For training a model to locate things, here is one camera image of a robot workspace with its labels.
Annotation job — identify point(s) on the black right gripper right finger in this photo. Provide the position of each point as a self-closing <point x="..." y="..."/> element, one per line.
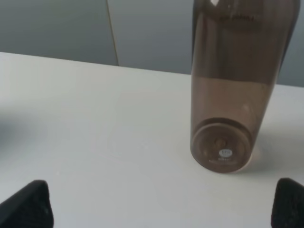
<point x="288" y="206"/>

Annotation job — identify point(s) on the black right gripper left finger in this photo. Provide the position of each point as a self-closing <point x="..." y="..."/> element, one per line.
<point x="29" y="207"/>

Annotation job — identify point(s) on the smoky transparent water bottle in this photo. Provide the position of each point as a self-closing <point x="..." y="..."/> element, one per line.
<point x="238" y="47"/>

